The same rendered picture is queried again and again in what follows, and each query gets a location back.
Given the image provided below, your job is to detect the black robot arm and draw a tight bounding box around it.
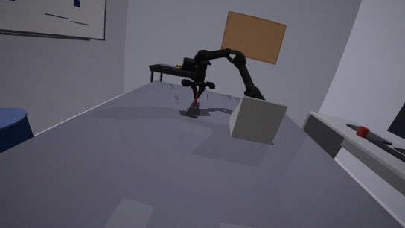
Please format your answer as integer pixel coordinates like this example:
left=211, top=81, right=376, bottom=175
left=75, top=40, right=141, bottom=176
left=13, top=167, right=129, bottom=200
left=182, top=48, right=265, bottom=100

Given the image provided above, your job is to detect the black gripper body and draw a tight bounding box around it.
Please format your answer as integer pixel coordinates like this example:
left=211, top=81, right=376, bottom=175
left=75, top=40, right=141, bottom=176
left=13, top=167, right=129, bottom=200
left=181, top=71, right=215, bottom=89

